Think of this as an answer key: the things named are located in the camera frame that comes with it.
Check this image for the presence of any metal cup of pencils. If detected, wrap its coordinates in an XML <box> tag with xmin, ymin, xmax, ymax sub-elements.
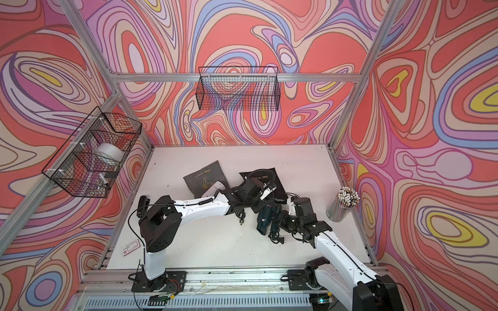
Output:
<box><xmin>326</xmin><ymin>186</ymin><xmax>360</xmax><ymax>222</ymax></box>

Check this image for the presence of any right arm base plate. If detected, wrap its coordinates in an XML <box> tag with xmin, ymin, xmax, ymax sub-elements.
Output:
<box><xmin>280</xmin><ymin>269</ymin><xmax>325</xmax><ymax>291</ymax></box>

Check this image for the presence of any dark teal hair dryer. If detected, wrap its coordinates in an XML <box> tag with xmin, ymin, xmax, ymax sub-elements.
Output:
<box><xmin>256</xmin><ymin>202</ymin><xmax>285</xmax><ymax>244</ymax></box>

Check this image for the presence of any grey hair dryer pouch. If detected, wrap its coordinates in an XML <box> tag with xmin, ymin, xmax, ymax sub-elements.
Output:
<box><xmin>184</xmin><ymin>161</ymin><xmax>230</xmax><ymax>198</ymax></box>

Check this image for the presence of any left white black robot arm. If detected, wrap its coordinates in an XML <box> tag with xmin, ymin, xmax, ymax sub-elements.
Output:
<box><xmin>138</xmin><ymin>177</ymin><xmax>276</xmax><ymax>281</ymax></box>

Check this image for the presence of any left black wire basket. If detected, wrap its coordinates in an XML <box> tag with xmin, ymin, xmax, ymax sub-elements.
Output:
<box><xmin>41</xmin><ymin>107</ymin><xmax>142</xmax><ymax>198</ymax></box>

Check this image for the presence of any black wire basket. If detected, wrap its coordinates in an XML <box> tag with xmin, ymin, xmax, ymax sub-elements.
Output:
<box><xmin>195</xmin><ymin>66</ymin><xmax>281</xmax><ymax>112</ymax></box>
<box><xmin>41</xmin><ymin>107</ymin><xmax>142</xmax><ymax>198</ymax></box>

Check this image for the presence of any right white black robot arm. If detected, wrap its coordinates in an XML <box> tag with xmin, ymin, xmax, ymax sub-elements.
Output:
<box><xmin>272</xmin><ymin>196</ymin><xmax>404</xmax><ymax>310</ymax></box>

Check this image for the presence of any black hair dryer pouch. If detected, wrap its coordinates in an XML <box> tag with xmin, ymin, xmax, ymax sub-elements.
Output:
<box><xmin>239</xmin><ymin>168</ymin><xmax>288</xmax><ymax>204</ymax></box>

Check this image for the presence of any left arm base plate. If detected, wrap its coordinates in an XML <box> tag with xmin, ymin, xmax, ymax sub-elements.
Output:
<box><xmin>128</xmin><ymin>271</ymin><xmax>187</xmax><ymax>294</ymax></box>

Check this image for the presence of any small white label card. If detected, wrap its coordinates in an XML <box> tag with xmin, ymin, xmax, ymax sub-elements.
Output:
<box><xmin>121</xmin><ymin>238</ymin><xmax>141</xmax><ymax>257</ymax></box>

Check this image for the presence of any silver tape roll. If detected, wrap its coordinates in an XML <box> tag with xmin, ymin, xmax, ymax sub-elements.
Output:
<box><xmin>93</xmin><ymin>143</ymin><xmax>125</xmax><ymax>165</ymax></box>

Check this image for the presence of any back black wire basket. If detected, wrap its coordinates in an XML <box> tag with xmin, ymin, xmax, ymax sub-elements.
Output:
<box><xmin>195</xmin><ymin>66</ymin><xmax>281</xmax><ymax>112</ymax></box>

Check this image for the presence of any white hair dryer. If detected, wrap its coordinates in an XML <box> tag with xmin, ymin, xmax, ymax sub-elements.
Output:
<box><xmin>210</xmin><ymin>181</ymin><xmax>226</xmax><ymax>194</ymax></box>

